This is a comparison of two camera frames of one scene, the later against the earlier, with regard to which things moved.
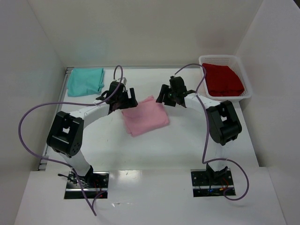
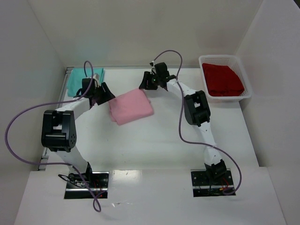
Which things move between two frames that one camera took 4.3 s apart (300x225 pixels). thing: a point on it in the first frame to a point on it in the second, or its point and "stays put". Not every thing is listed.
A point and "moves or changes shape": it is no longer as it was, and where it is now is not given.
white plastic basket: (224, 78) stays put
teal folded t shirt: (84, 81) stays put
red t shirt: (222, 81) stays put
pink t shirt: (147, 116) moves or changes shape
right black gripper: (168, 98) to (151, 81)
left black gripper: (126, 100) to (101, 93)
